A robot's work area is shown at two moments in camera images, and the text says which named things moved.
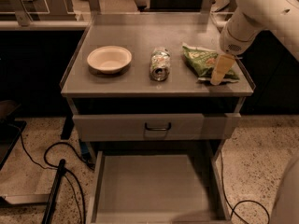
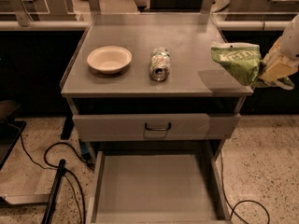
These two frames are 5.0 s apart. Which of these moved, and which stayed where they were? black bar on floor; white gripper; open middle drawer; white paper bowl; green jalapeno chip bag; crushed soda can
Moved: green jalapeno chip bag; white gripper
Stayed: black bar on floor; crushed soda can; white paper bowl; open middle drawer
